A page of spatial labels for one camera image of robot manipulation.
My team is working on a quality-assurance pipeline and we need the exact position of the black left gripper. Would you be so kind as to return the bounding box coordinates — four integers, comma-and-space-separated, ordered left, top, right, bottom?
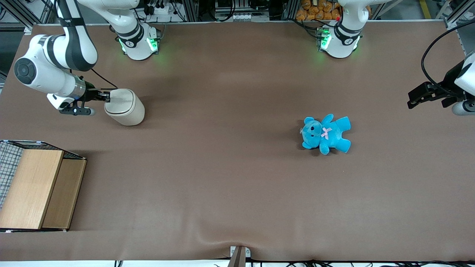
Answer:
407, 60, 466, 109

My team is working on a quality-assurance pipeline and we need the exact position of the wooden step shelf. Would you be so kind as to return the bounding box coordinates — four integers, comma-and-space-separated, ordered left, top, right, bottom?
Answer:
0, 140, 87, 233

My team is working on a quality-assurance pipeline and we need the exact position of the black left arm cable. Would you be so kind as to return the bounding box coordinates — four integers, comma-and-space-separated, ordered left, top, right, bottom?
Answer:
421, 19, 475, 94

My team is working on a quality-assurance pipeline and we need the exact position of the light wooden board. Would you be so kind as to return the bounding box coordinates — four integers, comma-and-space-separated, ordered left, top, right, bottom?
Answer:
0, 149, 65, 230

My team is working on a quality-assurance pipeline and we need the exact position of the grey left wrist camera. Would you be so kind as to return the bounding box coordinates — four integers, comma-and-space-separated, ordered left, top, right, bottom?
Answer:
441, 96, 475, 116

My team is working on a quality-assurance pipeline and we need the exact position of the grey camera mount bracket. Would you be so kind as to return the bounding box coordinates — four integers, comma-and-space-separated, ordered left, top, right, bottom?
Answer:
227, 245, 252, 267

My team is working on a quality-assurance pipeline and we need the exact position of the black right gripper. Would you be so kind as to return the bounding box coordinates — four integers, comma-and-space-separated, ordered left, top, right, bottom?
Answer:
76, 82, 111, 106

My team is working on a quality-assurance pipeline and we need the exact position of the beige lidded trash can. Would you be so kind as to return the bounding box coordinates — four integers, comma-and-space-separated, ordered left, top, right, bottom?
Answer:
104, 89, 145, 126

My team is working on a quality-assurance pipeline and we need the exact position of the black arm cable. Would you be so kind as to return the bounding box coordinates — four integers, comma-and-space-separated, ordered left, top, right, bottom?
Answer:
421, 19, 475, 94
90, 68, 119, 90

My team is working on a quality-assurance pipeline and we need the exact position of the aluminium frame profile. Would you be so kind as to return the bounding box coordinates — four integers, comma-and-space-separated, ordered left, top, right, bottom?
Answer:
436, 0, 475, 29
0, 0, 57, 34

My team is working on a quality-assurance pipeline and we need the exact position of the dark wooden board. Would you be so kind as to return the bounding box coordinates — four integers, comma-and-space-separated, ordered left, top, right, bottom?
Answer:
42, 159, 87, 229

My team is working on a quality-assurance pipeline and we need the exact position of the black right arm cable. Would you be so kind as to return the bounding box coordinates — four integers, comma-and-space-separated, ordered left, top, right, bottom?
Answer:
90, 68, 119, 90

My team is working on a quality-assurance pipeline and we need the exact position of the white power strip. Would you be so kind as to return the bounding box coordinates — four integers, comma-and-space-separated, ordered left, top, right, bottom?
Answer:
145, 0, 176, 16

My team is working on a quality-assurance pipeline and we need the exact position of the brown table mat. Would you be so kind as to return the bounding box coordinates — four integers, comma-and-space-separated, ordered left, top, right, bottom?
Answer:
0, 21, 475, 262

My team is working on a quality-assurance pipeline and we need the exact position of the blue teddy bear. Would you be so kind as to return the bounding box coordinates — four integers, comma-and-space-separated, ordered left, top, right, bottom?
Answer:
300, 113, 352, 155

